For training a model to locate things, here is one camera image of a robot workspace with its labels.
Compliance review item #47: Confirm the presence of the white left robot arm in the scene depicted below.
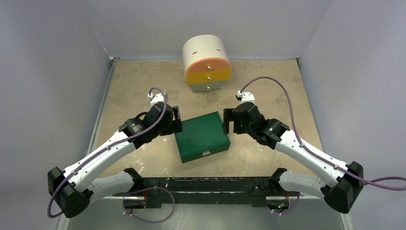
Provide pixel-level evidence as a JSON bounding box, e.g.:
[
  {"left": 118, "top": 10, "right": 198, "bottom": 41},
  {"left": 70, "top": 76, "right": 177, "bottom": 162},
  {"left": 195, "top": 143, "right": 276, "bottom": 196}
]
[{"left": 47, "top": 102, "right": 183, "bottom": 218}]

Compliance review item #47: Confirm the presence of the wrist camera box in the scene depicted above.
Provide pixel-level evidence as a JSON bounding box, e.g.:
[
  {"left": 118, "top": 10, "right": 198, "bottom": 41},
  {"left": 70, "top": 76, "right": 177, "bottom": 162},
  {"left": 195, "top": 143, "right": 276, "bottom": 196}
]
[
  {"left": 147, "top": 92, "right": 166, "bottom": 107},
  {"left": 236, "top": 91, "right": 255, "bottom": 104}
]

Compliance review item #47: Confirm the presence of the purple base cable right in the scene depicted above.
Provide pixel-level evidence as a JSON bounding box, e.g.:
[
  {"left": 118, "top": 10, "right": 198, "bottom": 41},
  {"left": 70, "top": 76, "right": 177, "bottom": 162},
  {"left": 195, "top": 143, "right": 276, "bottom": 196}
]
[{"left": 271, "top": 194, "right": 300, "bottom": 217}]

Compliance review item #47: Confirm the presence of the white drawer cabinet orange yellow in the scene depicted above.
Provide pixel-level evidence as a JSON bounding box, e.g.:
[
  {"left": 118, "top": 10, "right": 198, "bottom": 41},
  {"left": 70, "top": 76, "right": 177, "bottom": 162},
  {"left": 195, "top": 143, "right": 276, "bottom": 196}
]
[{"left": 182, "top": 34, "right": 232, "bottom": 92}]

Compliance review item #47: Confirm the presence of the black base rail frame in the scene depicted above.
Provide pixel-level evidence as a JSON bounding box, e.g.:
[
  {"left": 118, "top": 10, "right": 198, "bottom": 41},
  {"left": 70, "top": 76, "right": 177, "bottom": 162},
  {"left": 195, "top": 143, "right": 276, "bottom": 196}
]
[{"left": 124, "top": 176, "right": 298, "bottom": 208}]

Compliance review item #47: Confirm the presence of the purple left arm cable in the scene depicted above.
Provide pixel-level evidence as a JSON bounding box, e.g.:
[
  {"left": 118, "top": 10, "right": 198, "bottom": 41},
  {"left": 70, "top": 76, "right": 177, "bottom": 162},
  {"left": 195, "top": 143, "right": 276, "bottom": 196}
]
[{"left": 47, "top": 87, "right": 168, "bottom": 219}]

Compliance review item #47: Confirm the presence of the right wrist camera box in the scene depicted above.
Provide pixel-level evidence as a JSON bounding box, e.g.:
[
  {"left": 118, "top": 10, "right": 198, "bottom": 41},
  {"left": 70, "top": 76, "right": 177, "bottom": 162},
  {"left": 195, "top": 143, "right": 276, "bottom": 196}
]
[{"left": 236, "top": 91, "right": 255, "bottom": 104}]

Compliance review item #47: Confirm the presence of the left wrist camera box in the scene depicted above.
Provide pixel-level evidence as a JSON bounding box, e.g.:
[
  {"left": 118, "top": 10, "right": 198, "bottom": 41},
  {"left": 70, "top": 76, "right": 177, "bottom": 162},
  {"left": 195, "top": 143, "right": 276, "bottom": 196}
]
[{"left": 147, "top": 92, "right": 166, "bottom": 107}]

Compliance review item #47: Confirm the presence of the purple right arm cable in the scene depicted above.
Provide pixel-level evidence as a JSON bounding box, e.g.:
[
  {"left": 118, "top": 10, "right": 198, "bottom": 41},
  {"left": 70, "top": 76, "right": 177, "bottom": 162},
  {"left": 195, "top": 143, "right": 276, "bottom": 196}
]
[{"left": 239, "top": 76, "right": 406, "bottom": 191}]

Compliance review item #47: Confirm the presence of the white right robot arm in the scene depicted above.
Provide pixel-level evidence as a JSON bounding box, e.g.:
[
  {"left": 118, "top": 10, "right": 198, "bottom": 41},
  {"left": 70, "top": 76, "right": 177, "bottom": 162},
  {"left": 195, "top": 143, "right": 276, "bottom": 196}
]
[{"left": 223, "top": 102, "right": 364, "bottom": 214}]

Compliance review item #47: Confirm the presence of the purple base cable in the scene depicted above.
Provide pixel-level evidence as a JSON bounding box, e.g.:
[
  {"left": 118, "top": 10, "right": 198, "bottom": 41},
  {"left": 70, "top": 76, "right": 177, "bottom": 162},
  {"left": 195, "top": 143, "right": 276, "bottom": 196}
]
[
  {"left": 271, "top": 194, "right": 300, "bottom": 217},
  {"left": 123, "top": 187, "right": 177, "bottom": 225}
]

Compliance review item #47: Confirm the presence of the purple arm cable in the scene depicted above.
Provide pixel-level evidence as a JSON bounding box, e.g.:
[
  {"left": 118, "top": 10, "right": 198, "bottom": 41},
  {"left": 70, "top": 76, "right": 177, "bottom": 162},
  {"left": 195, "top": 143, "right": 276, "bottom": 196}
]
[
  {"left": 239, "top": 76, "right": 406, "bottom": 191},
  {"left": 47, "top": 87, "right": 168, "bottom": 219}
]

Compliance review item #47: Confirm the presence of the green jewelry box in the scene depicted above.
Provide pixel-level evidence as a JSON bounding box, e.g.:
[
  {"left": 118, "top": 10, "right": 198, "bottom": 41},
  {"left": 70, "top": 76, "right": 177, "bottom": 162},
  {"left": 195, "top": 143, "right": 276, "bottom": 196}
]
[{"left": 175, "top": 112, "right": 231, "bottom": 163}]

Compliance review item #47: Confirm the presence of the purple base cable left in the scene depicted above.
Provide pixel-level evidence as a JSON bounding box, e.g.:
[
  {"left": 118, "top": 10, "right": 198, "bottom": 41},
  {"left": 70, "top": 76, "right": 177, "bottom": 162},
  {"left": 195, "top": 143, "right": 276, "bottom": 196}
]
[{"left": 123, "top": 187, "right": 177, "bottom": 225}]

